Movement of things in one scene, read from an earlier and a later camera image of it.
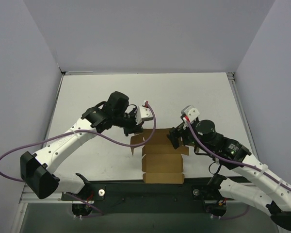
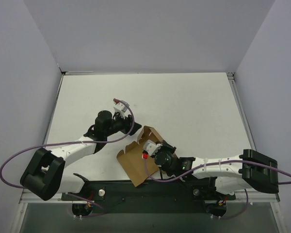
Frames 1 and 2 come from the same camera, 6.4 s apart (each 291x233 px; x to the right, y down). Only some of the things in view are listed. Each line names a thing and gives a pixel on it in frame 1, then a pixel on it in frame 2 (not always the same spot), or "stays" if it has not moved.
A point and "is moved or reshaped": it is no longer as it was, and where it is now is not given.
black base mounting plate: (114, 197) stays
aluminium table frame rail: (242, 113) stays
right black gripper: (177, 135) → (167, 145)
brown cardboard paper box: (161, 162) is moved or reshaped
